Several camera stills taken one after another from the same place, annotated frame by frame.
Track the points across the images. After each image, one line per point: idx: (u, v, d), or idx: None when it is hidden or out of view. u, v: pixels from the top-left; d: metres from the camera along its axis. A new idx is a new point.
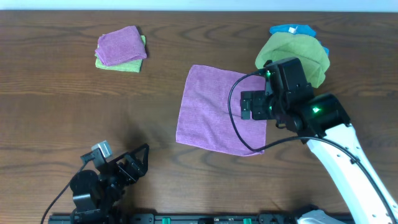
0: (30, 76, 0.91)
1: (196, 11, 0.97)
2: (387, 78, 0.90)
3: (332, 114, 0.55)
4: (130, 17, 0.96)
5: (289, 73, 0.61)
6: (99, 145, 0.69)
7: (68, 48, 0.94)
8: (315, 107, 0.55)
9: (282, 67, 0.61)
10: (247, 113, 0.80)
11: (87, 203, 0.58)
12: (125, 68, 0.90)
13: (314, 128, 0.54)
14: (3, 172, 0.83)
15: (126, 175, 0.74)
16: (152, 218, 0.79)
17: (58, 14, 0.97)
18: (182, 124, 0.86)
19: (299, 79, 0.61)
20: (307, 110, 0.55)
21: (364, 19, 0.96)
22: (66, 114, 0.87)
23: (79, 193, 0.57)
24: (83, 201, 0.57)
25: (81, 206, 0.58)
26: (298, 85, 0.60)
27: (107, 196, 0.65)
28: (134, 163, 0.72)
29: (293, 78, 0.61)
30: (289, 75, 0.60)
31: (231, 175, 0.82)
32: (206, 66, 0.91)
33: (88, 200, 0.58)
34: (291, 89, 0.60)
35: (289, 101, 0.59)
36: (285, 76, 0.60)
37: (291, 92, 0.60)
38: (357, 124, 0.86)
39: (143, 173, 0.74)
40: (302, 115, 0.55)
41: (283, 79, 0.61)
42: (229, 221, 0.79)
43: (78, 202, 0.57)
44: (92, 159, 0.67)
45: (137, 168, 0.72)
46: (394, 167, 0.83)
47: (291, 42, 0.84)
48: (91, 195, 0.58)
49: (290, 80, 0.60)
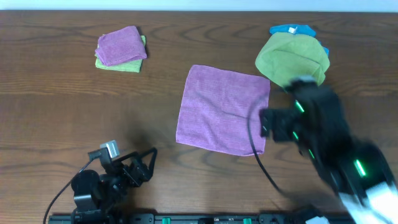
0: (30, 76, 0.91)
1: (196, 12, 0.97)
2: (387, 78, 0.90)
3: (376, 170, 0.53)
4: (130, 17, 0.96)
5: (327, 111, 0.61)
6: (107, 144, 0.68)
7: (68, 48, 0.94)
8: (360, 167, 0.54)
9: (322, 108, 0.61)
10: (268, 132, 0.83)
11: (87, 204, 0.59)
12: (125, 68, 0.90)
13: (357, 191, 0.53)
14: (2, 172, 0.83)
15: (130, 178, 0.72)
16: (152, 218, 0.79)
17: (58, 14, 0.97)
18: (182, 124, 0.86)
19: (336, 120, 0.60)
20: (349, 165, 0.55)
21: (364, 19, 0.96)
22: (66, 114, 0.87)
23: (80, 193, 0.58)
24: (83, 201, 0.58)
25: (81, 206, 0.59)
26: (335, 125, 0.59)
27: (110, 198, 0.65)
28: (138, 168, 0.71)
29: (329, 118, 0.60)
30: (328, 116, 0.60)
31: (231, 175, 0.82)
32: (206, 66, 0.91)
33: (89, 201, 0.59)
34: (328, 131, 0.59)
35: (326, 141, 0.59)
36: (324, 115, 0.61)
37: (329, 137, 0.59)
38: (357, 124, 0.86)
39: (147, 178, 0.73)
40: (344, 171, 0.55)
41: (321, 119, 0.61)
42: (228, 221, 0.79)
43: (78, 201, 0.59)
44: (99, 157, 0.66)
45: (142, 173, 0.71)
46: (394, 167, 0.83)
47: (291, 42, 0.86)
48: (91, 196, 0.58)
49: (329, 121, 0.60)
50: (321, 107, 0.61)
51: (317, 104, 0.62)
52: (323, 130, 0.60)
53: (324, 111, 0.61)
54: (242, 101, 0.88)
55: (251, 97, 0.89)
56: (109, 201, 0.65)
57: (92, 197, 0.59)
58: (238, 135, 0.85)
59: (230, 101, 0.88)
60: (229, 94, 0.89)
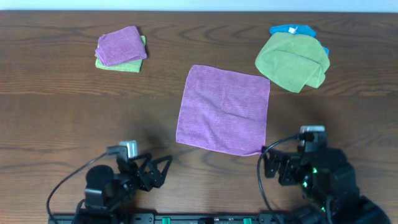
0: (31, 76, 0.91)
1: (197, 12, 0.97)
2: (387, 78, 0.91)
3: None
4: (130, 17, 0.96)
5: (341, 182, 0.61)
6: (128, 144, 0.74)
7: (68, 48, 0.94)
8: None
9: (334, 175, 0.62)
10: (273, 173, 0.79)
11: (96, 200, 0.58)
12: (125, 68, 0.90)
13: None
14: (2, 172, 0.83)
15: (142, 180, 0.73)
16: (152, 218, 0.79)
17: (58, 14, 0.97)
18: (183, 124, 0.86)
19: (348, 188, 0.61)
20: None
21: (364, 19, 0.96)
22: (67, 113, 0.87)
23: (92, 188, 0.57)
24: (92, 196, 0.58)
25: (90, 200, 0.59)
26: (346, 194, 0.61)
27: (117, 197, 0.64)
28: (153, 173, 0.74)
29: (341, 188, 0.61)
30: (341, 183, 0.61)
31: (231, 175, 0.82)
32: (206, 66, 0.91)
33: (98, 198, 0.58)
34: (338, 199, 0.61)
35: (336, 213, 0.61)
36: (336, 181, 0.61)
37: (340, 201, 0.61)
38: (357, 124, 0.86)
39: (158, 185, 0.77)
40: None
41: (333, 186, 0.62)
42: (228, 221, 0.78)
43: (88, 195, 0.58)
44: (117, 153, 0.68)
45: (155, 178, 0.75)
46: (394, 167, 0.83)
47: (291, 42, 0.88)
48: (102, 194, 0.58)
49: (339, 189, 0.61)
50: (334, 173, 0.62)
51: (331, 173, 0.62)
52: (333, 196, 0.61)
53: (336, 177, 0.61)
54: (242, 101, 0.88)
55: (251, 97, 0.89)
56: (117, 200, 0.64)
57: (102, 196, 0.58)
58: (238, 135, 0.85)
59: (230, 101, 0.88)
60: (229, 94, 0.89)
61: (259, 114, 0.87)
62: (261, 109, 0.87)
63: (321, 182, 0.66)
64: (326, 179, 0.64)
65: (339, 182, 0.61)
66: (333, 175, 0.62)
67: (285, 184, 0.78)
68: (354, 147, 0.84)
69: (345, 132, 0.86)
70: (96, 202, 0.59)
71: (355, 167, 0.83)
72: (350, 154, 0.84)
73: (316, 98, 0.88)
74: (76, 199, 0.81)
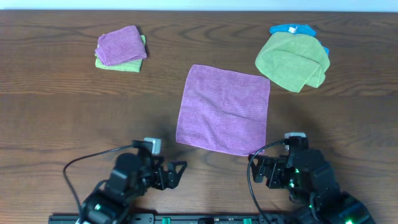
0: (30, 76, 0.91)
1: (197, 11, 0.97)
2: (387, 78, 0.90)
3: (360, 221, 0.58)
4: (130, 17, 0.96)
5: (321, 178, 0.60)
6: (154, 140, 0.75)
7: (67, 48, 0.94)
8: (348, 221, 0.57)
9: (314, 173, 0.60)
10: (262, 178, 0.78)
11: (118, 182, 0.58)
12: (125, 68, 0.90)
13: None
14: (2, 172, 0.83)
15: (159, 178, 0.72)
16: (152, 218, 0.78)
17: (58, 14, 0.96)
18: (182, 124, 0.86)
19: (328, 183, 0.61)
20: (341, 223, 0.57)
21: (364, 18, 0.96)
22: (66, 113, 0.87)
23: (119, 170, 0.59)
24: (117, 178, 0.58)
25: (113, 182, 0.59)
26: (328, 188, 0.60)
27: (135, 191, 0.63)
28: (171, 173, 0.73)
29: (321, 184, 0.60)
30: (321, 180, 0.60)
31: (231, 175, 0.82)
32: (206, 66, 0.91)
33: (121, 180, 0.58)
34: (321, 195, 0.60)
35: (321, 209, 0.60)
36: (316, 179, 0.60)
37: (322, 195, 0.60)
38: (357, 124, 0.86)
39: (172, 186, 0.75)
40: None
41: (314, 184, 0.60)
42: (228, 221, 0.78)
43: (113, 177, 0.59)
44: (143, 144, 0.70)
45: (170, 179, 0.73)
46: (394, 167, 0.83)
47: (291, 42, 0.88)
48: (126, 178, 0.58)
49: (320, 186, 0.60)
50: (314, 172, 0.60)
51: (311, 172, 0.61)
52: (316, 193, 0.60)
53: (316, 175, 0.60)
54: (242, 101, 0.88)
55: (251, 97, 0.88)
56: (134, 193, 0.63)
57: (126, 180, 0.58)
58: (238, 135, 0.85)
59: (230, 101, 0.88)
60: (229, 94, 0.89)
61: (259, 114, 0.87)
62: (261, 109, 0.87)
63: (303, 180, 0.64)
64: (308, 177, 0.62)
65: (319, 178, 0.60)
66: (312, 173, 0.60)
67: (272, 186, 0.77)
68: (354, 147, 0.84)
69: (345, 132, 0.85)
70: (116, 183, 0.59)
71: (355, 167, 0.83)
72: (350, 154, 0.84)
73: (317, 98, 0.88)
74: (76, 199, 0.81)
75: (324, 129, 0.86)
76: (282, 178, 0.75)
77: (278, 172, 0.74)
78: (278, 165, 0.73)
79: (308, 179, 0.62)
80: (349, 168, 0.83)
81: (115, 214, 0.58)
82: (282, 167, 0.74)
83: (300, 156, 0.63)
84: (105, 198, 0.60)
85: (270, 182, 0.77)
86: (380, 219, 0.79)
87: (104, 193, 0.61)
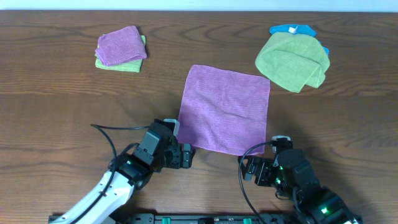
0: (30, 76, 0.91)
1: (197, 11, 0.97)
2: (387, 78, 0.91)
3: (337, 211, 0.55)
4: (130, 17, 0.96)
5: (301, 173, 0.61)
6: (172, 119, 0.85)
7: (68, 48, 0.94)
8: (323, 208, 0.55)
9: (295, 170, 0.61)
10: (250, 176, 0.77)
11: (150, 144, 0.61)
12: (125, 68, 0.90)
13: None
14: (3, 172, 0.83)
15: (175, 155, 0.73)
16: (152, 218, 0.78)
17: (58, 14, 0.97)
18: (183, 124, 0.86)
19: (309, 177, 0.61)
20: (317, 211, 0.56)
21: (364, 18, 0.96)
22: (66, 113, 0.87)
23: (153, 132, 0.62)
24: (151, 139, 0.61)
25: (146, 143, 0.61)
26: (309, 183, 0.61)
27: (158, 163, 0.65)
28: (187, 153, 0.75)
29: (302, 180, 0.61)
30: (301, 174, 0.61)
31: (231, 175, 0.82)
32: (206, 66, 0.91)
33: (154, 142, 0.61)
34: (303, 189, 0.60)
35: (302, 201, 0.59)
36: (296, 175, 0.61)
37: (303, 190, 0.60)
38: (357, 124, 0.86)
39: (186, 167, 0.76)
40: (313, 216, 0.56)
41: (296, 180, 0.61)
42: (228, 221, 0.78)
43: (147, 137, 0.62)
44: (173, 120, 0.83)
45: (186, 160, 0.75)
46: (394, 167, 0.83)
47: (291, 42, 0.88)
48: (160, 140, 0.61)
49: (301, 181, 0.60)
50: (295, 168, 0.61)
51: (291, 168, 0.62)
52: (298, 187, 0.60)
53: (297, 172, 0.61)
54: (242, 101, 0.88)
55: (251, 97, 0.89)
56: (157, 165, 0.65)
57: (159, 143, 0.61)
58: (238, 135, 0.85)
59: (230, 101, 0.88)
60: (229, 94, 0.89)
61: (259, 114, 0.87)
62: (261, 109, 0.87)
63: (286, 177, 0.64)
64: (288, 173, 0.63)
65: (298, 173, 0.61)
66: (293, 170, 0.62)
67: (260, 183, 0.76)
68: (354, 147, 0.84)
69: (345, 132, 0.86)
70: (148, 147, 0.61)
71: (354, 167, 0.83)
72: (350, 153, 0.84)
73: (316, 98, 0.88)
74: (76, 199, 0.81)
75: (324, 129, 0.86)
76: (270, 177, 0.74)
77: (267, 170, 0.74)
78: (266, 164, 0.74)
79: (291, 177, 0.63)
80: (349, 168, 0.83)
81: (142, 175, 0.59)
82: (269, 165, 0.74)
83: (283, 154, 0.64)
84: (135, 159, 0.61)
85: (258, 179, 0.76)
86: (379, 219, 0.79)
87: (135, 155, 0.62)
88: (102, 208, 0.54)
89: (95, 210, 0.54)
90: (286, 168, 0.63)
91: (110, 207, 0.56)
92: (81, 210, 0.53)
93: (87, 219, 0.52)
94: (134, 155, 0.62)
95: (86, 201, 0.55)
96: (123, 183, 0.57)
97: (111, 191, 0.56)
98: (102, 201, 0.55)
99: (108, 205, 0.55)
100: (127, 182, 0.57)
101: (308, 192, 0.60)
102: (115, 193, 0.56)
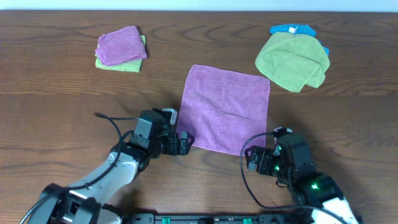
0: (30, 76, 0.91)
1: (197, 11, 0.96)
2: (387, 78, 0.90)
3: (329, 189, 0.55)
4: (130, 17, 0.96)
5: (298, 152, 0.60)
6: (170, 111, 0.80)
7: (68, 48, 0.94)
8: (314, 184, 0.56)
9: (293, 149, 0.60)
10: (253, 165, 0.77)
11: (144, 129, 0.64)
12: (125, 68, 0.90)
13: (314, 203, 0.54)
14: (3, 172, 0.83)
15: (172, 143, 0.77)
16: (152, 218, 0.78)
17: (58, 14, 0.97)
18: (183, 124, 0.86)
19: (306, 158, 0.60)
20: (307, 186, 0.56)
21: (364, 19, 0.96)
22: (67, 113, 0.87)
23: (145, 118, 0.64)
24: (144, 124, 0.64)
25: (140, 129, 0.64)
26: (305, 163, 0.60)
27: (155, 149, 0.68)
28: (184, 140, 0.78)
29: (298, 158, 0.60)
30: (297, 153, 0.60)
31: (231, 175, 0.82)
32: (206, 66, 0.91)
33: (148, 127, 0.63)
34: (298, 168, 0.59)
35: (295, 179, 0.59)
36: (294, 154, 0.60)
37: (298, 169, 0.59)
38: (357, 124, 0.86)
39: (185, 154, 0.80)
40: (303, 189, 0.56)
41: (291, 158, 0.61)
42: (228, 221, 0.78)
43: (140, 124, 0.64)
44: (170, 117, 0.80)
45: (183, 146, 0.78)
46: (395, 167, 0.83)
47: (291, 42, 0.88)
48: (153, 124, 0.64)
49: (298, 160, 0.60)
50: (293, 147, 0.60)
51: (288, 146, 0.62)
52: (293, 167, 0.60)
53: (295, 150, 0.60)
54: (242, 101, 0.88)
55: (251, 97, 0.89)
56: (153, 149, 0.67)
57: (152, 127, 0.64)
58: (238, 135, 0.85)
59: (230, 101, 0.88)
60: (229, 94, 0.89)
61: (259, 114, 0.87)
62: (261, 109, 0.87)
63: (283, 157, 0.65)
64: (285, 152, 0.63)
65: (295, 154, 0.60)
66: (291, 149, 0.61)
67: (262, 172, 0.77)
68: (354, 147, 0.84)
69: (345, 132, 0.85)
70: (142, 132, 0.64)
71: (355, 167, 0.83)
72: (350, 153, 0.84)
73: (317, 98, 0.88)
74: None
75: (324, 129, 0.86)
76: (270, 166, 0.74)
77: (267, 159, 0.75)
78: (267, 153, 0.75)
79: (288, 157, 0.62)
80: (349, 168, 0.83)
81: (140, 158, 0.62)
82: (270, 154, 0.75)
83: (285, 136, 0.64)
84: (133, 145, 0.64)
85: (259, 167, 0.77)
86: (379, 219, 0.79)
87: (130, 141, 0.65)
88: (114, 176, 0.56)
89: (109, 176, 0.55)
90: (284, 148, 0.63)
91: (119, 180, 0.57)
92: (96, 175, 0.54)
93: (104, 182, 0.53)
94: (130, 142, 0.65)
95: (97, 171, 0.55)
96: (129, 158, 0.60)
97: (120, 163, 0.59)
98: (114, 170, 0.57)
99: (120, 176, 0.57)
100: (132, 158, 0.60)
101: (305, 172, 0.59)
102: (125, 166, 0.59)
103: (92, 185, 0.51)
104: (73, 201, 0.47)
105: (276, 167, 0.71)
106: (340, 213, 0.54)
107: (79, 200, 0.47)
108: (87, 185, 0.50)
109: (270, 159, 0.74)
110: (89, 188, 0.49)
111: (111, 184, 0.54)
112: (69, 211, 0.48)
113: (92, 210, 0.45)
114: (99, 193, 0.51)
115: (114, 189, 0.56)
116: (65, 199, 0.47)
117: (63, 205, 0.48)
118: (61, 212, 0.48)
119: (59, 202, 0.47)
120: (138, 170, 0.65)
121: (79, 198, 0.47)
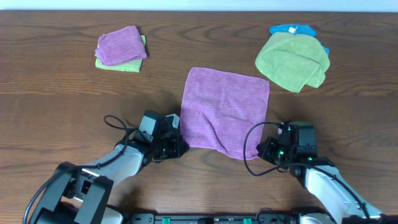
0: (30, 76, 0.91)
1: (197, 11, 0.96)
2: (387, 78, 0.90)
3: (322, 160, 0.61)
4: (130, 17, 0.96)
5: (303, 133, 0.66)
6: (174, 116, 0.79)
7: (68, 48, 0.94)
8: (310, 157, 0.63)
9: (299, 129, 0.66)
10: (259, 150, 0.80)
11: (148, 124, 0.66)
12: (125, 68, 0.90)
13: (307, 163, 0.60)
14: (3, 172, 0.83)
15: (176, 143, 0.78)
16: (152, 218, 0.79)
17: (58, 14, 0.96)
18: (186, 126, 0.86)
19: (310, 139, 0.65)
20: (305, 159, 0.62)
21: (365, 19, 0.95)
22: (67, 113, 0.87)
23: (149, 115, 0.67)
24: (148, 120, 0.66)
25: (144, 125, 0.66)
26: (308, 144, 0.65)
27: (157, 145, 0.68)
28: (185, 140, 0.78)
29: (303, 138, 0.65)
30: (302, 132, 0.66)
31: (231, 175, 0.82)
32: (205, 68, 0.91)
33: (150, 122, 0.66)
34: (301, 146, 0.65)
35: (295, 155, 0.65)
36: (300, 133, 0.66)
37: (301, 147, 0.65)
38: (357, 124, 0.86)
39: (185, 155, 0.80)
40: (300, 161, 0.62)
41: (296, 137, 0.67)
42: (228, 221, 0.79)
43: (144, 120, 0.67)
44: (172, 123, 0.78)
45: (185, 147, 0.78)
46: (394, 167, 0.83)
47: (291, 42, 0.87)
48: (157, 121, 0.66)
49: (302, 139, 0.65)
50: (299, 127, 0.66)
51: (296, 126, 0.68)
52: (296, 144, 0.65)
53: (300, 130, 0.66)
54: (242, 102, 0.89)
55: (250, 98, 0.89)
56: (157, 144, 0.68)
57: (156, 123, 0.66)
58: (236, 137, 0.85)
59: (229, 102, 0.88)
60: (229, 96, 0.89)
61: (257, 116, 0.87)
62: (260, 111, 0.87)
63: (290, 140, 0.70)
64: (293, 133, 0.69)
65: (300, 132, 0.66)
66: (298, 129, 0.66)
67: (264, 158, 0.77)
68: (354, 147, 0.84)
69: (345, 132, 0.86)
70: (147, 128, 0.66)
71: (354, 167, 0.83)
72: (350, 153, 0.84)
73: (317, 98, 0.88)
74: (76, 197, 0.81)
75: (324, 129, 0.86)
76: (274, 152, 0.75)
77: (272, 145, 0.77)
78: (272, 140, 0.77)
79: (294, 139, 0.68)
80: (349, 168, 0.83)
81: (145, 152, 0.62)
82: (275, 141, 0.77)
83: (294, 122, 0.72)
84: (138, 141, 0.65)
85: (263, 153, 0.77)
86: None
87: (135, 137, 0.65)
88: (123, 162, 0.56)
89: (118, 162, 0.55)
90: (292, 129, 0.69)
91: (127, 167, 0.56)
92: (106, 159, 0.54)
93: (115, 166, 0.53)
94: (134, 138, 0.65)
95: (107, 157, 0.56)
96: (134, 150, 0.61)
97: (127, 153, 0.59)
98: (122, 158, 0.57)
99: (129, 162, 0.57)
100: (138, 151, 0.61)
101: (306, 151, 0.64)
102: (132, 155, 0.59)
103: (103, 167, 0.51)
104: (84, 180, 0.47)
105: (280, 152, 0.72)
106: (329, 170, 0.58)
107: (91, 178, 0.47)
108: (100, 166, 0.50)
109: (273, 145, 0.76)
110: (101, 168, 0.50)
111: (120, 169, 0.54)
112: (80, 191, 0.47)
113: (106, 185, 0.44)
114: (110, 174, 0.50)
115: (125, 175, 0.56)
116: (78, 177, 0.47)
117: (75, 184, 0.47)
118: (73, 191, 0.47)
119: (72, 181, 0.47)
120: (143, 165, 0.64)
121: (91, 177, 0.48)
